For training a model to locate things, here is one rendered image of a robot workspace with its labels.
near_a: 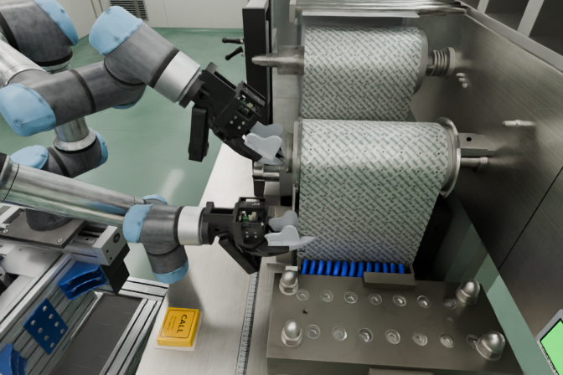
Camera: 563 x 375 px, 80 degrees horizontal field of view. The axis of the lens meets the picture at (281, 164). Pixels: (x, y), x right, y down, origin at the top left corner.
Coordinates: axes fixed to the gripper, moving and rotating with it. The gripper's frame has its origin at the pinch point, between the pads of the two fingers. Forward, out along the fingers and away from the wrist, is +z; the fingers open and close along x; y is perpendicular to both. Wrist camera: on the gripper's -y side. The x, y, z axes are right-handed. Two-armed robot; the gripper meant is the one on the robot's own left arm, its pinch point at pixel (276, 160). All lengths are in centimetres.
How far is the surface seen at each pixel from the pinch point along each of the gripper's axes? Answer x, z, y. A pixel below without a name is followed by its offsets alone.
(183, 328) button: -17.2, 5.7, -35.0
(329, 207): -6.7, 11.0, 2.5
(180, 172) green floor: 151, 12, -150
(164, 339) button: -19.5, 3.3, -37.1
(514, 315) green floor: 45, 167, -21
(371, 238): -6.7, 22.6, 2.1
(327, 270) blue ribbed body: -9.9, 20.4, -8.1
